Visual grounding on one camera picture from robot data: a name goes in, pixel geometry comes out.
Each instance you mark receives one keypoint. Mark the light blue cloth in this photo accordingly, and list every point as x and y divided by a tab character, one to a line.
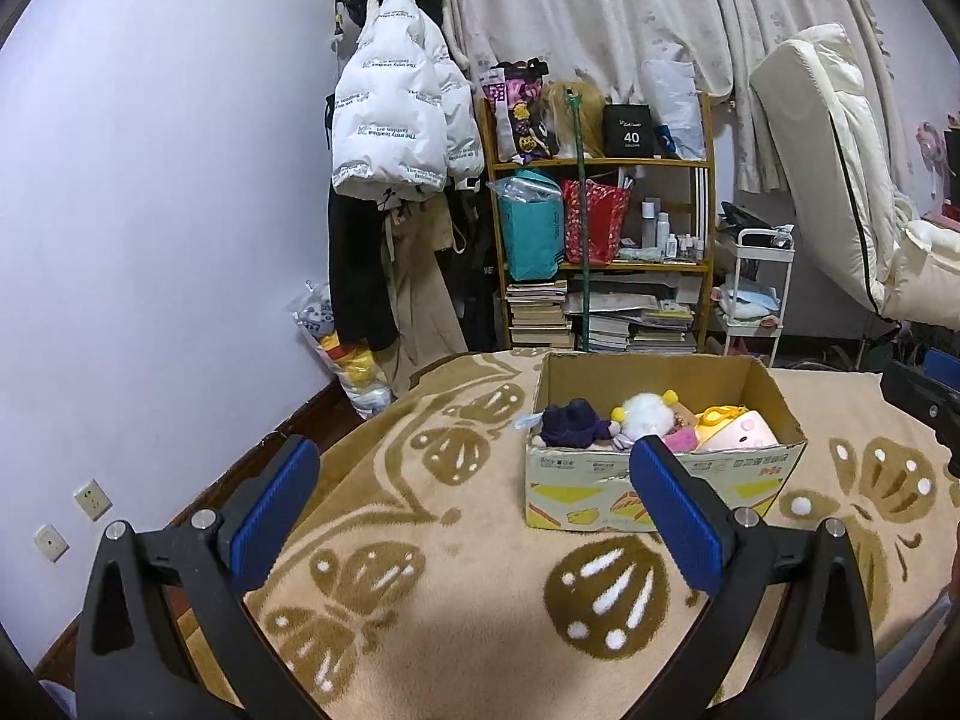
750	304

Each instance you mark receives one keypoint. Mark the white puffer jacket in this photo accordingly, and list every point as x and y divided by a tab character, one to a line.
397	105

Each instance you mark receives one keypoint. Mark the white fluffy plush toy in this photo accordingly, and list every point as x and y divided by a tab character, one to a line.
645	412

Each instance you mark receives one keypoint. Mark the wooden shelf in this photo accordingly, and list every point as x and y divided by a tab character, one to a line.
637	160

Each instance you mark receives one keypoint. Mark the stack of books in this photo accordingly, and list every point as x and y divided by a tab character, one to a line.
536	315

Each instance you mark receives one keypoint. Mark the purple black plush toy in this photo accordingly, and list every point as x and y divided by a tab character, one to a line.
574	424

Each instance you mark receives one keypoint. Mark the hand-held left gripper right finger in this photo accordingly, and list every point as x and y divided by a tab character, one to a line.
675	517

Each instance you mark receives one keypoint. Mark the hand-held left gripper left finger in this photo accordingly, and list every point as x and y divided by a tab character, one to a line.
274	510

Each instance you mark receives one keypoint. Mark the cardboard box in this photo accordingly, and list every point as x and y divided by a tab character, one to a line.
577	487

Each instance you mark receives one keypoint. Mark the white rolling cart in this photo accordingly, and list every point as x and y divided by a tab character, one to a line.
765	259

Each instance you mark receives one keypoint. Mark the beige garment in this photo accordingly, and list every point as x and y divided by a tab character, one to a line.
420	300

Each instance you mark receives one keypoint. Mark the pale patterned curtain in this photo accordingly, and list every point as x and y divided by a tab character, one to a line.
600	15

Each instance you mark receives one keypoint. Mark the group of cosmetic bottles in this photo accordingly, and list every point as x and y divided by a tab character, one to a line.
664	229

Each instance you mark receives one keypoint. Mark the pink square plush toy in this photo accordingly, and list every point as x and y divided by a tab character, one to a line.
750	433

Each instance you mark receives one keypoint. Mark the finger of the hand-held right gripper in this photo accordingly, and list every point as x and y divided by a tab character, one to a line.
919	397
945	371

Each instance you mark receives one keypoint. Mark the black hanging garment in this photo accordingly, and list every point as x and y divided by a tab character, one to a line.
472	270

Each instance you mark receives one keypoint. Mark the green pole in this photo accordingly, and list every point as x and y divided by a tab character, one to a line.
583	240

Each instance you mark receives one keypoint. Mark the pile of books and papers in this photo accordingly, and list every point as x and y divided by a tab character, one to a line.
637	315

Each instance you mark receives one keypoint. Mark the beige printed blanket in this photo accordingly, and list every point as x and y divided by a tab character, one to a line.
465	615

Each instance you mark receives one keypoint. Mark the yellow wig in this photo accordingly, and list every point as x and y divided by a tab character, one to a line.
559	112

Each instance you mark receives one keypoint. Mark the red bag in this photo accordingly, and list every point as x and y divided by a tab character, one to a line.
604	225

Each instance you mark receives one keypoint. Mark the black coat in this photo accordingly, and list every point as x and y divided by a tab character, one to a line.
360	277

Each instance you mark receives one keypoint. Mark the teal bag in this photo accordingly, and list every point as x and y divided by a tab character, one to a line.
529	240

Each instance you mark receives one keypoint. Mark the clear plastic bag of toys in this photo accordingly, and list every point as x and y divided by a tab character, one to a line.
352	367

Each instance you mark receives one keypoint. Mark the white plastic bag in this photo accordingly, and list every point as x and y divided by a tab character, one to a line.
675	97

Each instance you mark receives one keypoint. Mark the colourful printed bag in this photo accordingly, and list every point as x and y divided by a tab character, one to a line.
517	112

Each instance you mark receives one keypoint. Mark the black box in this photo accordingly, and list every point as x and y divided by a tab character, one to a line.
628	135

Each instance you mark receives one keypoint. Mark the cream folded mattress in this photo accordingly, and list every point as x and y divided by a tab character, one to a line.
817	127

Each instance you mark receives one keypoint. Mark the black bag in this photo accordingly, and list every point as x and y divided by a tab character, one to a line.
742	217

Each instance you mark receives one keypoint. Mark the white wall socket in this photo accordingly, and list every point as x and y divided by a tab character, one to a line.
49	543
91	499

